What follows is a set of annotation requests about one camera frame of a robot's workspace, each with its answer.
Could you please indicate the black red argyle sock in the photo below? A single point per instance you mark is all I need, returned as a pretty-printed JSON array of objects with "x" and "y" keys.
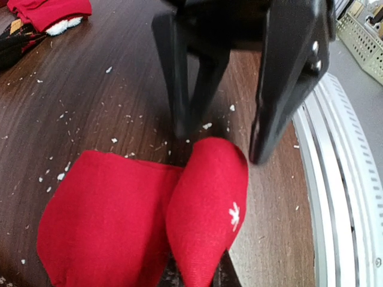
[{"x": 16, "y": 40}]

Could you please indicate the red snowflake sock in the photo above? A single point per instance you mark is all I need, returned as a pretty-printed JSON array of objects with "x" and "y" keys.
[{"x": 115, "y": 221}]

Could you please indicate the aluminium front rail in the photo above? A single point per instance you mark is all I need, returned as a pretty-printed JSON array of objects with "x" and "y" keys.
[{"x": 344, "y": 189}]

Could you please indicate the red sock with white cuff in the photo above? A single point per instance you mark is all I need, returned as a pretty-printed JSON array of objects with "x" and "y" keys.
[{"x": 52, "y": 17}]

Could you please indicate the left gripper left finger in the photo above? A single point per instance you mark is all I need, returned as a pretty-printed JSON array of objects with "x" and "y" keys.
[{"x": 175, "y": 40}]

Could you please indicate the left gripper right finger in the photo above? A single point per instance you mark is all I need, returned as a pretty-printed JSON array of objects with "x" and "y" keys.
[{"x": 295, "y": 56}]

